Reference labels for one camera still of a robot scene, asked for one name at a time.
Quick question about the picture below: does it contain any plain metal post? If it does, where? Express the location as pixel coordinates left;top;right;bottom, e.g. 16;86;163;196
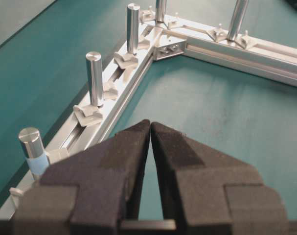
127;3;140;55
86;51;104;107

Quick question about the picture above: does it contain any metal post with blue tape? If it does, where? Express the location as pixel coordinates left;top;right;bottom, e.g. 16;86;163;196
18;127;49;181

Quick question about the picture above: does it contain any metal corner post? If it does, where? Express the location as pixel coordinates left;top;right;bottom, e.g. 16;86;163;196
155;0;167;23

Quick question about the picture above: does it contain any plain metal post far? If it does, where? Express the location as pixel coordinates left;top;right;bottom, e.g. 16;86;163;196
127;3;140;55

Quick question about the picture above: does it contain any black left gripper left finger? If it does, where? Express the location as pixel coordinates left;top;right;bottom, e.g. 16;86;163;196
13;119;150;235

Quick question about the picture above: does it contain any metal side post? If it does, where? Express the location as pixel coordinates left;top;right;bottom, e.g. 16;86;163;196
227;0;249;41

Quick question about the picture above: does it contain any aluminium extrusion frame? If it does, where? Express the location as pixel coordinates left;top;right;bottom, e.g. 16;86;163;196
0;4;297;218

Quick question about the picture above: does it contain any plain metal post middle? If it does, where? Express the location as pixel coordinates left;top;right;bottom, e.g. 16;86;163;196
86;51;104;107

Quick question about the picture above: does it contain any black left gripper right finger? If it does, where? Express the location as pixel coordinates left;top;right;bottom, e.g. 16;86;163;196
151;122;289;235

